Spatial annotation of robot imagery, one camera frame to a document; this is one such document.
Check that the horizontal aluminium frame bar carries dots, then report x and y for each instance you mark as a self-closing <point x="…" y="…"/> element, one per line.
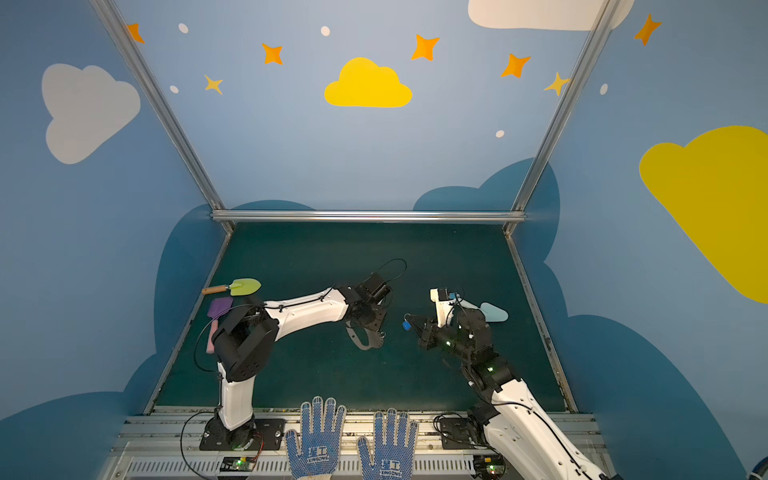
<point x="420" y="217"/>

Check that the purple toy spatula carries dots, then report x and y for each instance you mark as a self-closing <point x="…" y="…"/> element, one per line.
<point x="218" y="308"/>

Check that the right aluminium frame post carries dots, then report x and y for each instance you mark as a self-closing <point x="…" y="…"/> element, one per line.
<point x="580" y="74"/>

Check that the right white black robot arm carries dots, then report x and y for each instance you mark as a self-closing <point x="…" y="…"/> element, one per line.
<point x="512" y="421"/>

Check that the left green circuit board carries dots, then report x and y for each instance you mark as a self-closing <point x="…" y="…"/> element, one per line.
<point x="244" y="465"/>

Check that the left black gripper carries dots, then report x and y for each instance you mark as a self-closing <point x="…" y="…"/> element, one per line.
<point x="365" y="322"/>

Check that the aluminium frame post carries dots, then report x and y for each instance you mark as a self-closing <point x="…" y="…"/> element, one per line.
<point x="580" y="74"/>
<point x="112" y="20"/>

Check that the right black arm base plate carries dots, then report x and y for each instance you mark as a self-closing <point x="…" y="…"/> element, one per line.
<point x="459" y="433"/>

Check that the left blue dotted work glove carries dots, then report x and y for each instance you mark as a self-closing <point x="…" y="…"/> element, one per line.
<point x="313" y="451"/>

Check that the left aluminium frame post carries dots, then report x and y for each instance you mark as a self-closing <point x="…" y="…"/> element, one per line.
<point x="112" y="20"/>

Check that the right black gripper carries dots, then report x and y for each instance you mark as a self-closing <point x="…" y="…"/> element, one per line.
<point x="433" y="327"/>

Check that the green circuit board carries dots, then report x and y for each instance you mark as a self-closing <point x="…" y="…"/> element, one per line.
<point x="244" y="465"/>
<point x="488" y="467"/>

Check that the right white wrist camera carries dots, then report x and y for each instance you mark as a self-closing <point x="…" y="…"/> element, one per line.
<point x="445" y="302"/>

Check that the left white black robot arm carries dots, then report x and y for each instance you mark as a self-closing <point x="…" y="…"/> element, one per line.
<point x="244" y="341"/>

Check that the blue dotted work glove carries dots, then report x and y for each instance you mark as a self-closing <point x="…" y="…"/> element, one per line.
<point x="313" y="451"/>
<point x="392" y="455"/>

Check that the right green circuit board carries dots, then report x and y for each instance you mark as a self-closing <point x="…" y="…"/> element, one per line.
<point x="488" y="467"/>

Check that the right blue dotted work glove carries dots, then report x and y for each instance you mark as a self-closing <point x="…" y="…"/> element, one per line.
<point x="392" y="455"/>

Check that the light blue toy spatula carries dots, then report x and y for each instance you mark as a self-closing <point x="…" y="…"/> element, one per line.
<point x="492" y="313"/>

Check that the front aluminium rail base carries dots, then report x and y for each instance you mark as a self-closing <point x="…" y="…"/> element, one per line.
<point x="165" y="445"/>

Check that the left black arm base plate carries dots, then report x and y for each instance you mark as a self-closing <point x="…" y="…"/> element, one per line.
<point x="254" y="435"/>

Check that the green toy spatula wooden handle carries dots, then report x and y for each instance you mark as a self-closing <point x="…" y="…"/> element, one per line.
<point x="238" y="287"/>

